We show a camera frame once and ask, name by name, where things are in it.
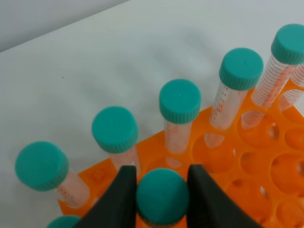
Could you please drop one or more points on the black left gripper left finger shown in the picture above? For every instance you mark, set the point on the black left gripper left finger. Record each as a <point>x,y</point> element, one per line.
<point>117,206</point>

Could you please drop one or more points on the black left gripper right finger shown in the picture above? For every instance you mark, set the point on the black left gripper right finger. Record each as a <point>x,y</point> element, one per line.
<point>210,206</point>

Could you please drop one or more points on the green-capped test tube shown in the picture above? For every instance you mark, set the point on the green-capped test tube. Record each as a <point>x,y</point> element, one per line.
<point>162,198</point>

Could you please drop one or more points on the front-left racked test tube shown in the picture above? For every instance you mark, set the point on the front-left racked test tube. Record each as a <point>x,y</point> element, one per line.
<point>66,221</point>

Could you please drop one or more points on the orange test tube rack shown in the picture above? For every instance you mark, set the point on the orange test tube rack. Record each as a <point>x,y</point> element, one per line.
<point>258,162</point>

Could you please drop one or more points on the row tube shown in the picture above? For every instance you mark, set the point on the row tube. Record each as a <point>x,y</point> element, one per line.
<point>289,97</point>
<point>239,72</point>
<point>179,104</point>
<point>115,130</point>
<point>43,166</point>
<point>287,51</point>

